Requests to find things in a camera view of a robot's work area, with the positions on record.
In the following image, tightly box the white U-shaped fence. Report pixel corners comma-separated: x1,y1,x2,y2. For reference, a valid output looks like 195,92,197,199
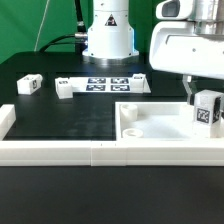
0,104,224,166

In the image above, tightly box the white marker tag sheet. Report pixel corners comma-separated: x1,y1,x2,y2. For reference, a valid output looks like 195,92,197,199
69,77,151,93

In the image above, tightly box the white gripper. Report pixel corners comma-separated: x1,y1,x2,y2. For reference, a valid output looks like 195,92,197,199
149,0,224,105

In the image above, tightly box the white square table top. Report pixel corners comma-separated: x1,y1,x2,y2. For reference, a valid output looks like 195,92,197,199
115,102,224,141

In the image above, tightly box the black cable bundle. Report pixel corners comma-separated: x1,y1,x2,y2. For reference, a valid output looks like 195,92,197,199
39,0,89,54

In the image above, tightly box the white thin cable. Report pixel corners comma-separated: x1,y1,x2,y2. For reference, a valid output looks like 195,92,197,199
34,0,52,52

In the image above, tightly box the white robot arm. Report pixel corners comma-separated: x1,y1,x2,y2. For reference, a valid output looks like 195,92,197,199
83,0,224,80

